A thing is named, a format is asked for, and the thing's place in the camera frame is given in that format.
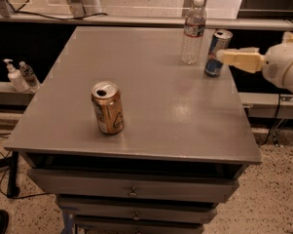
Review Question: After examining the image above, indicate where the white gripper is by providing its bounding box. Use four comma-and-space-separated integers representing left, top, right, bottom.
216, 31, 293, 90

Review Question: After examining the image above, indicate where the blue silver redbull can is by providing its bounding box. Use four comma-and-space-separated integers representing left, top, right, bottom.
203, 28, 234, 78

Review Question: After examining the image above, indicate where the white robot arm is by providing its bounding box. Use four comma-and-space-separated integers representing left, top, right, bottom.
215, 31, 293, 93

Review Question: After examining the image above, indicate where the clear plastic water bottle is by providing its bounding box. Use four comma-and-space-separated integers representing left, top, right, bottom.
181, 0, 206, 64

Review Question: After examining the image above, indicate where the gold soda can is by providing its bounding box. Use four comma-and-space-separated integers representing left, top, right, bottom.
92, 81, 124, 135

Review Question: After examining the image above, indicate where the small clear bottle on shelf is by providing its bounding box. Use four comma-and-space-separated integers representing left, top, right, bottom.
19, 61, 40, 90

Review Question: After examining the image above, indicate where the white pump sanitizer bottle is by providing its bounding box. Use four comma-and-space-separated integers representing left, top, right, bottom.
4, 58, 29, 93

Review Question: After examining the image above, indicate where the grey drawer cabinet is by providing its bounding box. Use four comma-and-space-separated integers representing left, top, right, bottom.
3, 25, 263, 234

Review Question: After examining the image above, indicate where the top grey drawer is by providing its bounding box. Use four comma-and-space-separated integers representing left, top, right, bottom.
27, 169, 238, 203

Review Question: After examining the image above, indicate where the grey drawer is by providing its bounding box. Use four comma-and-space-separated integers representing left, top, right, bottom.
27, 169, 238, 203
75, 215, 204, 234
56, 197, 217, 223

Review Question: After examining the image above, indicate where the bottom grey drawer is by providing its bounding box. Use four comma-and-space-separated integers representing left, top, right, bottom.
75, 215, 204, 234

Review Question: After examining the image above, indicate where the middle grey drawer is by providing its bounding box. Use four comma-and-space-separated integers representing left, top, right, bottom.
56, 197, 217, 223

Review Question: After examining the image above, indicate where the black table leg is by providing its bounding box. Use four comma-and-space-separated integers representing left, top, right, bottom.
7, 152, 19, 198

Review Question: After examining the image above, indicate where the grey metal rail shelf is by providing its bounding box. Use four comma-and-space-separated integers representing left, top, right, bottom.
0, 12, 293, 31

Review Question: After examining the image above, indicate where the black cable on rail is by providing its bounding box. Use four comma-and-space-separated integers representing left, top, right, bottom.
0, 0, 110, 20

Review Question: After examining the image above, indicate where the black floor cable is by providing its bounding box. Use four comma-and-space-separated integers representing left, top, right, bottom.
0, 127, 53, 201

